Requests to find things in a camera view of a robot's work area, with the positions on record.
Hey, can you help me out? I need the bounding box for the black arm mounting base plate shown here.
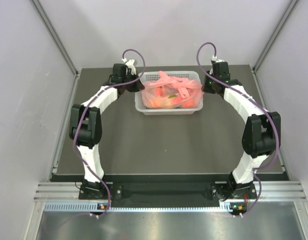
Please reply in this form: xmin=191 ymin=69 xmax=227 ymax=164
xmin=78 ymin=181 xmax=257 ymax=201

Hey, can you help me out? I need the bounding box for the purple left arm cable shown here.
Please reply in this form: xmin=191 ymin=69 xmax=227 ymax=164
xmin=72 ymin=48 xmax=146 ymax=218

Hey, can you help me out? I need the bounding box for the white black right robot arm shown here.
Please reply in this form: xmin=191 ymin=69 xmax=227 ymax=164
xmin=203 ymin=59 xmax=281 ymax=201

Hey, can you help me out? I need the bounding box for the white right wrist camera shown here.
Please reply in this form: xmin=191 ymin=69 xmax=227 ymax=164
xmin=211 ymin=55 xmax=225 ymax=63

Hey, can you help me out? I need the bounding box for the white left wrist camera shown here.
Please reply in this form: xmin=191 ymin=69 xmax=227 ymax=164
xmin=121 ymin=58 xmax=137 ymax=75

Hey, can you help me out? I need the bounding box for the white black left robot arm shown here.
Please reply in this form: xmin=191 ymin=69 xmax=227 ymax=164
xmin=69 ymin=59 xmax=144 ymax=200

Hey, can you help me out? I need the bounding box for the pink plastic bag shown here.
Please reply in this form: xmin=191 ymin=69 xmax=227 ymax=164
xmin=140 ymin=70 xmax=204 ymax=110

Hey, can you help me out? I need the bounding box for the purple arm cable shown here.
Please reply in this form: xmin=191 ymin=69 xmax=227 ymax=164
xmin=72 ymin=48 xmax=146 ymax=218
xmin=195 ymin=42 xmax=282 ymax=217

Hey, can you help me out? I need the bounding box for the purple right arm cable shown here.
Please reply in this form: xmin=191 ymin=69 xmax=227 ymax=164
xmin=195 ymin=42 xmax=282 ymax=217

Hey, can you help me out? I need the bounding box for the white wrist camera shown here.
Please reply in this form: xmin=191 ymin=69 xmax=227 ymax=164
xmin=121 ymin=58 xmax=137 ymax=75
xmin=211 ymin=55 xmax=225 ymax=63

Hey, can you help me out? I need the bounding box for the aluminium frame rail front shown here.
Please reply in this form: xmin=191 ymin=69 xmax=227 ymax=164
xmin=34 ymin=180 xmax=306 ymax=213

